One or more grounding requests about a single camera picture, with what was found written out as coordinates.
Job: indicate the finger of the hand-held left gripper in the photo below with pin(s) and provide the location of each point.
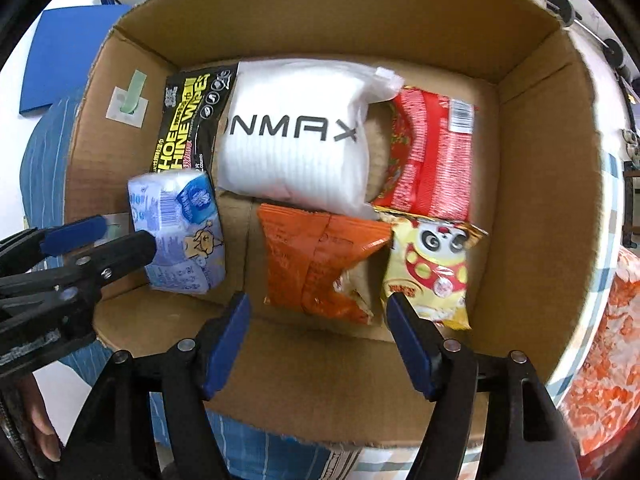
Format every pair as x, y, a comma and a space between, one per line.
130, 252
75, 232

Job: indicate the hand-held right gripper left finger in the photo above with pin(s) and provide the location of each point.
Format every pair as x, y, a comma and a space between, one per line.
227, 350

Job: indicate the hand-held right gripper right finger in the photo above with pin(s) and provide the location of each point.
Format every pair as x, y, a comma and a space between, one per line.
407, 345

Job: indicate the blue tissue pack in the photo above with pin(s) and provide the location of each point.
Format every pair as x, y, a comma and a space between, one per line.
185, 230

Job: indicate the yellow snack packet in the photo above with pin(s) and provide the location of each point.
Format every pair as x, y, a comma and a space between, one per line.
430, 270

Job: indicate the cardboard box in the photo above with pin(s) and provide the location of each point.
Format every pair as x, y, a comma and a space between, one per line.
310, 360

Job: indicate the orange snack packet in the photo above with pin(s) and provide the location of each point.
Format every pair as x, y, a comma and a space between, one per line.
310, 260

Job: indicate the black wipes packet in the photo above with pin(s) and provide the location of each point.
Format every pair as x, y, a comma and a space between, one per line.
185, 120

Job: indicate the red snack packet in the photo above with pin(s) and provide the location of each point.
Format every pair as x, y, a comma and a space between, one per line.
430, 160

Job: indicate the white plastic pouch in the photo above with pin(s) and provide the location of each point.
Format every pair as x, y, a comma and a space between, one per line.
290, 135

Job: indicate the person's left hand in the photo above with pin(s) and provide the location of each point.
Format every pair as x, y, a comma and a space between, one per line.
42, 425

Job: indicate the blue folded mat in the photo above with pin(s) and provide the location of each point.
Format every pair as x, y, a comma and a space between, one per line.
65, 60

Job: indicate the orange floral towel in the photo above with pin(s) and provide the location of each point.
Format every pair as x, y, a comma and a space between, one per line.
600, 385

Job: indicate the short barbell with black plates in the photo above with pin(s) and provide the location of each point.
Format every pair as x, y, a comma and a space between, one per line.
561, 6

